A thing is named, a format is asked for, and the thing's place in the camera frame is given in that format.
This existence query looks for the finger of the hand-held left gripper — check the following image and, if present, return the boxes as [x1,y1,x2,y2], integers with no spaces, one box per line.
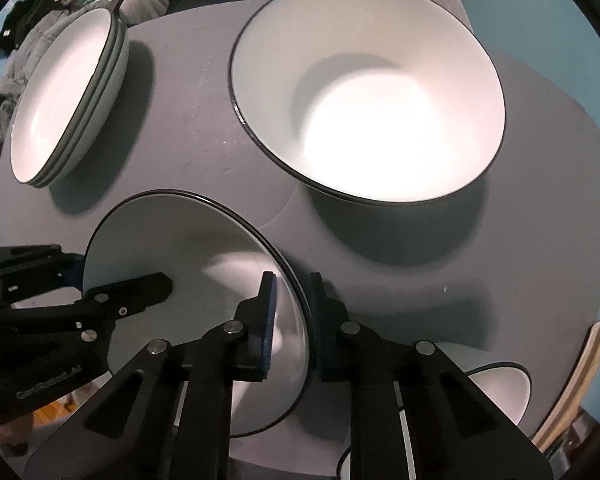
[74,272,174,344]
[0,243,86,311]

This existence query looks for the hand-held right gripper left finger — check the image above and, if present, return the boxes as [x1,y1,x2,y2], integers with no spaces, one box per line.
[27,271,278,480]

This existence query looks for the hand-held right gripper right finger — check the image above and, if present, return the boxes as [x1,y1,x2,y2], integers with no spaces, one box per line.
[310,272,554,480]

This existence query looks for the white bowl dark rim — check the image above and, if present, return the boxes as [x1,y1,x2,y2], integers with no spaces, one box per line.
[337,364,533,480]
[82,189,314,438]
[228,0,507,206]

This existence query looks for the large white plate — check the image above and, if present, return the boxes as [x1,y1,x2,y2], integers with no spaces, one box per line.
[27,14,126,187]
[9,7,119,185]

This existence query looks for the grey duvet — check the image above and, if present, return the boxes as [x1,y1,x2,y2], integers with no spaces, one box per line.
[0,10,68,107]

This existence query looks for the black clothes pile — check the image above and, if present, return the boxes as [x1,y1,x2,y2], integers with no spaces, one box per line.
[0,0,47,59]

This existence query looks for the wooden board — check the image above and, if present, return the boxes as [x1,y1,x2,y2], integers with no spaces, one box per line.
[529,320,600,457]

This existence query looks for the bed with grey sheet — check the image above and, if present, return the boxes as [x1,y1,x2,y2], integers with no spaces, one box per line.
[119,0,172,27]

